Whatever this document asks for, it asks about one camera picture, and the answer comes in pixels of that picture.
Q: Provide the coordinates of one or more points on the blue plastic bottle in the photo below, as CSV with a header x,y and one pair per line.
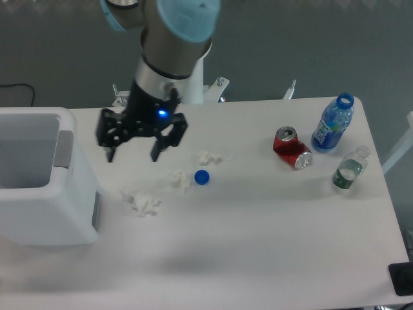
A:
x,y
334,121

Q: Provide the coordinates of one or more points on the white trash can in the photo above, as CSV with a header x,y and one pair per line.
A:
x,y
50,195

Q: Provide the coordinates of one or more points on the crushed red soda can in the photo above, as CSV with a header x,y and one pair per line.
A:
x,y
290,149

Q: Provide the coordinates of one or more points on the white frame at right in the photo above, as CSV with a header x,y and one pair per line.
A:
x,y
400,148

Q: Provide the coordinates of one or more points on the crumpled white tissue left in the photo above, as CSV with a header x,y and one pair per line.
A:
x,y
142,202

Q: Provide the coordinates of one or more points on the clear green label bottle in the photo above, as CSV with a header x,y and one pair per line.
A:
x,y
351,167

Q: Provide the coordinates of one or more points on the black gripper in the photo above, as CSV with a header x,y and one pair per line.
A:
x,y
145,116

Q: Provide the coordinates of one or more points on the blue bottle cap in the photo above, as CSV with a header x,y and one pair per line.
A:
x,y
202,177

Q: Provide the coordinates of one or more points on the crumpled white tissue right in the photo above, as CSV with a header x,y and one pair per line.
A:
x,y
207,157

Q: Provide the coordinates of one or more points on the crumpled white tissue middle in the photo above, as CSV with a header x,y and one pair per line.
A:
x,y
179,181

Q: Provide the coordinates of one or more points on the black device at edge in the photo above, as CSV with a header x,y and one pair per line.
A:
x,y
401,276

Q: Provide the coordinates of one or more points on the crumpled white tissue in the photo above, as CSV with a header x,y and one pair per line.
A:
x,y
207,157
142,202
179,181

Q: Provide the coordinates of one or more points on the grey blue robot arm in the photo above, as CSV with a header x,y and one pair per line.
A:
x,y
175,35

